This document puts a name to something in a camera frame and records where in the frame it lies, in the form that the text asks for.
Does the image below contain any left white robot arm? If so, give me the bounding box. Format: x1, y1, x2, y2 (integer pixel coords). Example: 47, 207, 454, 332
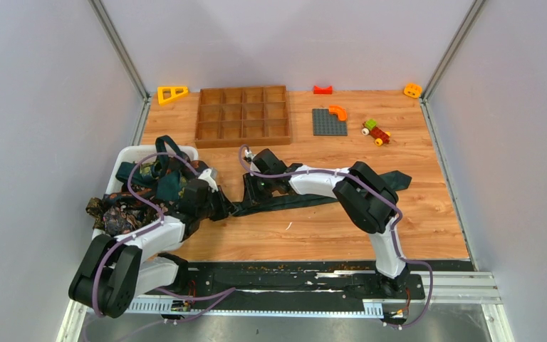
68, 179, 236, 318

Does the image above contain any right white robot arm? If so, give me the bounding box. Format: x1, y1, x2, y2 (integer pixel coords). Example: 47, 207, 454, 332
239, 145, 407, 298

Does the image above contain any toy brick car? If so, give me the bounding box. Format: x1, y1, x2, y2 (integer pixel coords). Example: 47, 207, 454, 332
361, 119, 390, 146

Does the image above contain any grey studded baseplate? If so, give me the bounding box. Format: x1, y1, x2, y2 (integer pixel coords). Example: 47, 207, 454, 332
312, 108, 348, 136

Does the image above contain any wooden compartment tray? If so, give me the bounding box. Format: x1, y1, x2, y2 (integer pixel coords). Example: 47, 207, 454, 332
194, 85, 292, 149

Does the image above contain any orange round block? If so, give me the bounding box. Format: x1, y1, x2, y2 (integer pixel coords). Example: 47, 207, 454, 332
403, 83, 422, 98

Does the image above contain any dark green leaf tie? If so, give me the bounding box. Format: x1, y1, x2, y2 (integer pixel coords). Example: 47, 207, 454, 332
228, 170, 413, 219

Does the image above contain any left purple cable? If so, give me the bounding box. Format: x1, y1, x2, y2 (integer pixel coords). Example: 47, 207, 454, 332
91, 152, 202, 318

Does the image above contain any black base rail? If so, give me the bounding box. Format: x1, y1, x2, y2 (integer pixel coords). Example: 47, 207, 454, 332
166, 260, 425, 312

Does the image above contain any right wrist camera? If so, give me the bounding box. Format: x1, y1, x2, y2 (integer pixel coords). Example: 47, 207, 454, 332
244, 150, 255, 162

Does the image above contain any white plastic basket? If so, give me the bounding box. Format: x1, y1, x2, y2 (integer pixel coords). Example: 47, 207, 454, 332
92, 145, 199, 251

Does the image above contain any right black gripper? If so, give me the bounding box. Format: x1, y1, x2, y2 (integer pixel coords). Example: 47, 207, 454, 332
243, 171, 276, 209

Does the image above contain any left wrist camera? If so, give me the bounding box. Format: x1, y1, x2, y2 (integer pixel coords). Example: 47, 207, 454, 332
198, 167, 219, 192

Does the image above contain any pile of patterned ties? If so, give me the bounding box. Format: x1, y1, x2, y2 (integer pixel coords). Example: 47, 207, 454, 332
85, 135, 208, 237

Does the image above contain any yellow triangular block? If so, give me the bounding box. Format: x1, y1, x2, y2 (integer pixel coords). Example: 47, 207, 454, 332
157, 85, 189, 105

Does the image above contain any orange curved block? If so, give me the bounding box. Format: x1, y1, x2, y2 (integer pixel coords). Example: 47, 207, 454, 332
328, 105, 348, 122

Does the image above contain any red plastic block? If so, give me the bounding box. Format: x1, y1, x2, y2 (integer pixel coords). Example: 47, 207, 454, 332
313, 85, 334, 95

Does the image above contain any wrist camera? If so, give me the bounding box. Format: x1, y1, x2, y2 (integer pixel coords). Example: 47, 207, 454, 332
244, 150, 255, 162
198, 167, 219, 192

